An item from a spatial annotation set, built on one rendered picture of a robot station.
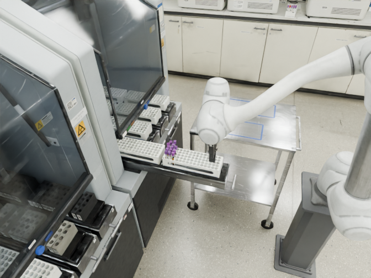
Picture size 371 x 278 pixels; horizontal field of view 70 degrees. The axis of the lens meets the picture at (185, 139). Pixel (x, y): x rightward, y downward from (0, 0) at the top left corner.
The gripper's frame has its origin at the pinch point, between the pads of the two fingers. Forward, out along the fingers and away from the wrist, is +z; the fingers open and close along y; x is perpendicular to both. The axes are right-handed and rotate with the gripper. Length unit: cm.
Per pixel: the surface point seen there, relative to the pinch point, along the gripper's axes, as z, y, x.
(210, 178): 9.9, 6.1, 0.7
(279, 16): 0, -228, 21
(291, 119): 8, -53, 38
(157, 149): 4.0, -0.4, -29.3
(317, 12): -5, -230, 58
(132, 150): 4.5, 3.3, -42.3
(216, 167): 4.1, 2.9, 3.0
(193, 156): 5.1, -2.1, -10.2
